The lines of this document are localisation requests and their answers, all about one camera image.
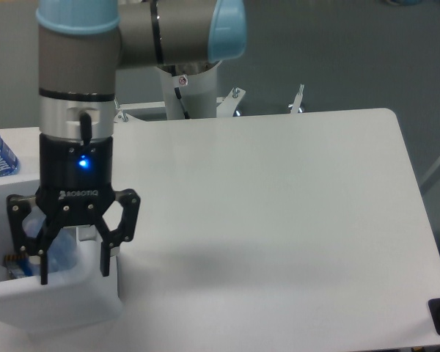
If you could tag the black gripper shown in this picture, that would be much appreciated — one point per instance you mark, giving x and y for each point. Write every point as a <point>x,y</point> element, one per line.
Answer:
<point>72,177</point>

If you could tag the crushed clear plastic bottle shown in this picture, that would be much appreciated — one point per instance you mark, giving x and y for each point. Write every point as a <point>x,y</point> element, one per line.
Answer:
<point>62,255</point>

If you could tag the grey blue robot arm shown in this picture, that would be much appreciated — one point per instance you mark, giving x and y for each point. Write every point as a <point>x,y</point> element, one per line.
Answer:
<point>82,44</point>

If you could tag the white trash can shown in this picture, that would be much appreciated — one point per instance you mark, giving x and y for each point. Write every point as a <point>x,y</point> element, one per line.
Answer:
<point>74,297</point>

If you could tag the blue snack packet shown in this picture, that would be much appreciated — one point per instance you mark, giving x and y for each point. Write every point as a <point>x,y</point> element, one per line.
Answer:
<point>17,266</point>

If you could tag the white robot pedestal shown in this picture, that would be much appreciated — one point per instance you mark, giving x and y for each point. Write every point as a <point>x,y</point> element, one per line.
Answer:
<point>195,84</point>

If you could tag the white pedestal base frame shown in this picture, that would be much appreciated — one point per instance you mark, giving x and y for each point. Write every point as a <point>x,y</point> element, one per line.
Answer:
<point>152,111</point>

